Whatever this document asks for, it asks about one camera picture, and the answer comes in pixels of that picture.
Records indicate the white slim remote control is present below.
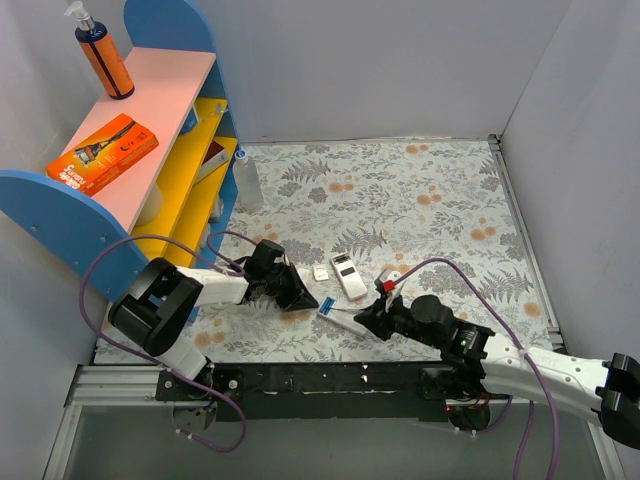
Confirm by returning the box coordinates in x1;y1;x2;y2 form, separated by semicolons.
330;253;368;301

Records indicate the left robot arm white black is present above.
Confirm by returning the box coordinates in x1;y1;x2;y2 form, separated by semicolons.
108;240;319;400

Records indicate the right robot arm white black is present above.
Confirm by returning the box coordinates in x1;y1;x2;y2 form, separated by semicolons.
355;295;639;449

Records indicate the clear plastic bottle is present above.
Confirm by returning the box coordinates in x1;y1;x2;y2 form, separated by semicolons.
233;149;264;211

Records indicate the floral table mat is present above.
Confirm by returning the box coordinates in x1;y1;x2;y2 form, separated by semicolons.
184;141;552;362

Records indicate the blue pink yellow shelf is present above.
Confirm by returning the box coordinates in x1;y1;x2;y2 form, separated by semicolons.
1;1;237;301

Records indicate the white box on shelf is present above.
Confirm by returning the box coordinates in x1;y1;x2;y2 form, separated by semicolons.
194;140;230;184

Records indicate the white jar under shelf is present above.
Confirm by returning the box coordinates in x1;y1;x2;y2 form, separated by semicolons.
135;183;163;227

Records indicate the orange razor box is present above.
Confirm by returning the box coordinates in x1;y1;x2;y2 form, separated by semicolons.
45;113;159;197

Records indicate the orange pump bottle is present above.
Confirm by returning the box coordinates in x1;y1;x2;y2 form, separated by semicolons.
64;1;135;100

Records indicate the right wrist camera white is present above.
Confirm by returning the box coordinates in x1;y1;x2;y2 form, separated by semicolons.
374;268;404;309

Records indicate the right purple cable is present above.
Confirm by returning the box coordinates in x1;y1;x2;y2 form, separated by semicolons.
382;257;561;480

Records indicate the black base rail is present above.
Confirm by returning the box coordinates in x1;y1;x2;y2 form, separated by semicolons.
155;361;502;433

